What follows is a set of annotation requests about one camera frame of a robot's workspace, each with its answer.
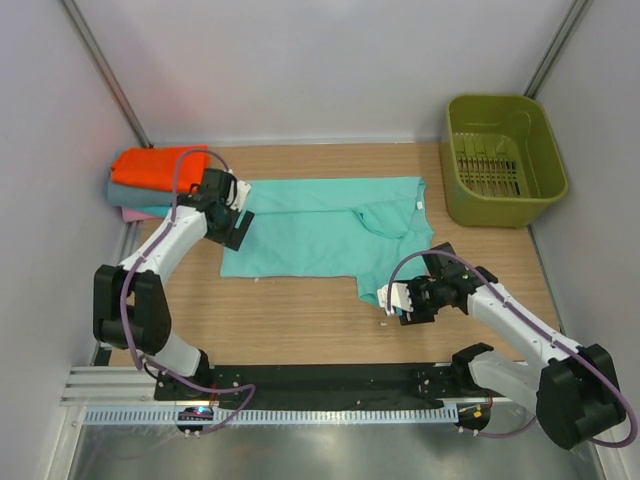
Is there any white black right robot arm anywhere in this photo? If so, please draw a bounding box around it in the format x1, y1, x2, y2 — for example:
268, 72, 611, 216
377, 243, 639, 450

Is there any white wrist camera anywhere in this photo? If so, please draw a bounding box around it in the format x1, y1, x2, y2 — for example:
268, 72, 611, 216
226, 178, 252, 212
376, 282, 413, 316

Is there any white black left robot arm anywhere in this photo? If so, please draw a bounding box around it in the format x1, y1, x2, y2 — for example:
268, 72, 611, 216
93, 168, 254, 392

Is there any teal t shirt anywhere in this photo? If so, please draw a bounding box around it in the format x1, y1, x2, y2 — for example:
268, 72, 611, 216
220, 176, 434, 305

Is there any green plastic basket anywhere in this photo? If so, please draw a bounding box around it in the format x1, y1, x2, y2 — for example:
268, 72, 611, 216
440, 94, 569, 228

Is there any grey folded t shirt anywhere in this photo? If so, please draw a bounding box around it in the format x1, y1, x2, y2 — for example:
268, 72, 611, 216
106, 180, 172, 209

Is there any orange folded t shirt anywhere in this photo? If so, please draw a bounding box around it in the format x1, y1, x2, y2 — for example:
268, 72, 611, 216
111, 145, 209, 193

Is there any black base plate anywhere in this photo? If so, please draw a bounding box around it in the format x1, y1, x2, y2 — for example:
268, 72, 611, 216
152, 363, 512, 414

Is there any white slotted cable duct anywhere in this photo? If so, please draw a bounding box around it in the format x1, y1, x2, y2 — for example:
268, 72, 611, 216
83, 405, 458, 426

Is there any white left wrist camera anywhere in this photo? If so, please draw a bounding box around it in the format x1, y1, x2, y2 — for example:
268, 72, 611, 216
226, 178, 252, 212

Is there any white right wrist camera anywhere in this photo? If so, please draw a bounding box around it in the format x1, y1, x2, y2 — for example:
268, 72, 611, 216
376, 282, 413, 316

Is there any aluminium frame rail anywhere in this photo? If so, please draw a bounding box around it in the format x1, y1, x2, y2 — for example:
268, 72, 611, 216
59, 362, 609, 407

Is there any pink folded t shirt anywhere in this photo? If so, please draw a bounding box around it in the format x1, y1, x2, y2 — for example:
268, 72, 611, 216
120, 207, 154, 223

